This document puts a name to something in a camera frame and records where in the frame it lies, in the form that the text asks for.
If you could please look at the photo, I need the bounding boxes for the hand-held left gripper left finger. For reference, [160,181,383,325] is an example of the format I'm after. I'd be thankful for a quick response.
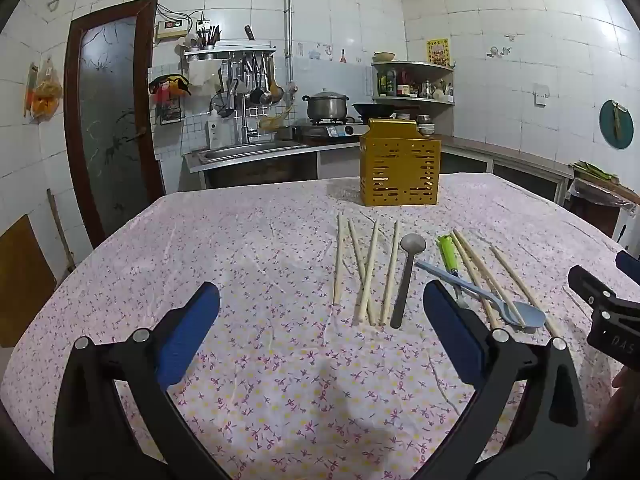
[52,281,231,480]

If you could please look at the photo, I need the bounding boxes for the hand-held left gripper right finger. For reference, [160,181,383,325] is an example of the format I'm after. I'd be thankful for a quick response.
[415,280,591,480]

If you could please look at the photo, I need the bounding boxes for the wooden chopstick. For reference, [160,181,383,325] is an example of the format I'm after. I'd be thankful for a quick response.
[451,229,527,330]
[332,213,343,306]
[450,244,500,330]
[379,220,400,327]
[354,219,381,324]
[489,245,565,339]
[348,218,376,326]

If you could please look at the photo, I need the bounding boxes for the yellow perforated utensil holder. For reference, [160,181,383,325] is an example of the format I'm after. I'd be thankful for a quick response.
[359,118,442,207]

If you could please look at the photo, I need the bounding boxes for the person's right hand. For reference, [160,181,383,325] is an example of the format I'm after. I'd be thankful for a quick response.
[590,365,640,466]

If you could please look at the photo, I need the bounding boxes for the light blue spoon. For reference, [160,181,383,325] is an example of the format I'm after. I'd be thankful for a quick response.
[415,260,547,330]

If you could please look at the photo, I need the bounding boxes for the plastic covered side table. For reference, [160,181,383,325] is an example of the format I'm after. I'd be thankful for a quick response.
[565,175,640,241]

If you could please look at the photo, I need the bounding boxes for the floral tablecloth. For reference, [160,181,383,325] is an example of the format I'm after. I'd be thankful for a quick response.
[0,172,640,480]

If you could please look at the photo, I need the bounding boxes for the green vegetables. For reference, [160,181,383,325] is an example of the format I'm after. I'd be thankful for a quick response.
[572,161,621,183]

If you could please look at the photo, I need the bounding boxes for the grey spoon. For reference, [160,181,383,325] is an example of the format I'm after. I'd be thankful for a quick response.
[390,233,427,330]

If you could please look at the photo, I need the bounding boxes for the round green cutting board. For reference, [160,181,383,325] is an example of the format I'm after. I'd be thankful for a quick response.
[599,99,635,150]

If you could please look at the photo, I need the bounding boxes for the wooden stick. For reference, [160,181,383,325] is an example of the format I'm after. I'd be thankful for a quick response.
[46,188,77,272]

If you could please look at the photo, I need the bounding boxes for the kitchen counter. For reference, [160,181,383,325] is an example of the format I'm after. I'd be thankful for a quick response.
[182,132,576,203]

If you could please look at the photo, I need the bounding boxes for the brown wooden board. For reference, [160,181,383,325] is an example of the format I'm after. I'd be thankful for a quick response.
[0,214,57,348]

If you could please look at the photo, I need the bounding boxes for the steel sink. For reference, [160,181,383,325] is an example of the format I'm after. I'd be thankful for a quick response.
[197,141,311,165]

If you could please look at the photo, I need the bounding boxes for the white soap bottle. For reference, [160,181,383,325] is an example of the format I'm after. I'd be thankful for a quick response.
[206,105,223,150]

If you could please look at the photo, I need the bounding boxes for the steel faucet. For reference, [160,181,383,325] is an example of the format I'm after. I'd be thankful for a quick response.
[239,94,261,145]

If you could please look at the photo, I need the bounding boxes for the yellow loofah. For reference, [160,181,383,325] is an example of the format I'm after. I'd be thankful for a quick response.
[257,105,296,132]

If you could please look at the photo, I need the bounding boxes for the black wok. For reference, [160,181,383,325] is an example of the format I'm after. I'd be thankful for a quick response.
[351,101,421,117]

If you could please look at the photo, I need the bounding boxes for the gas stove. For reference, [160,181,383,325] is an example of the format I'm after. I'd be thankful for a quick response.
[292,117,365,142]

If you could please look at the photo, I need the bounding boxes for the black hanging ladle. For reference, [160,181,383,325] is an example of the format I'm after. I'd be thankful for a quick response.
[248,55,266,106]

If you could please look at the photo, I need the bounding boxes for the red yellow black bag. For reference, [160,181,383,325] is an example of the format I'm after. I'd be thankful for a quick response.
[148,74,192,103]

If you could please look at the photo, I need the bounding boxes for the row of condiment bottles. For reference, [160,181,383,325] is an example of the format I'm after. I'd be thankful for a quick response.
[376,67,453,100]

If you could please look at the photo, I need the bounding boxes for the brown hanging ladle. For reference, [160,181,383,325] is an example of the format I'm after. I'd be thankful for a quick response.
[267,55,286,103]

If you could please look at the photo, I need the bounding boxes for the white hanging cloth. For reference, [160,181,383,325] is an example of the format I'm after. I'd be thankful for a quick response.
[187,60,221,96]

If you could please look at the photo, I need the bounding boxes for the steel cooking pot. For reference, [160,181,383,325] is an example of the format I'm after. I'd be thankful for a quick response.
[302,89,350,122]

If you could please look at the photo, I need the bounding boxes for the orange plastic bags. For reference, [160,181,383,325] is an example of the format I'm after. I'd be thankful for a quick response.
[27,60,63,121]

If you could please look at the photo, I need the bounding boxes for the cutlery cup with knives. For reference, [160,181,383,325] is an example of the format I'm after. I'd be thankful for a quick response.
[197,25,221,51]

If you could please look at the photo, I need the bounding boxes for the green handled peeler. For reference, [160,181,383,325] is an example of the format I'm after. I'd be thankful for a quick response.
[436,235,471,310]

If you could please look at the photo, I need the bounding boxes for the black wire wall basket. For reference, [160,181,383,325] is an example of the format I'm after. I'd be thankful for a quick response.
[157,95,183,126]

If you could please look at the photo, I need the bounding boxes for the corner wall shelf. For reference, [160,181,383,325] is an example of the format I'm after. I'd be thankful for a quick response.
[371,61,457,107]

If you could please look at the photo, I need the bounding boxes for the yellow wall poster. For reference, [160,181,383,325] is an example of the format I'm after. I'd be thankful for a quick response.
[426,37,451,67]

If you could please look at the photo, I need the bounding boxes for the metal wall utensil rack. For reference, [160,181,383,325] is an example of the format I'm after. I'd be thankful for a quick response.
[182,40,277,63]

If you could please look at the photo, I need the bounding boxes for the beige wall control box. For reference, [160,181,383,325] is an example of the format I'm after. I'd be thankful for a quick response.
[154,17,193,43]

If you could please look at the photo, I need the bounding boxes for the grey wall pipe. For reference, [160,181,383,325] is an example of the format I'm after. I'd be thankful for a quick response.
[282,0,293,98]

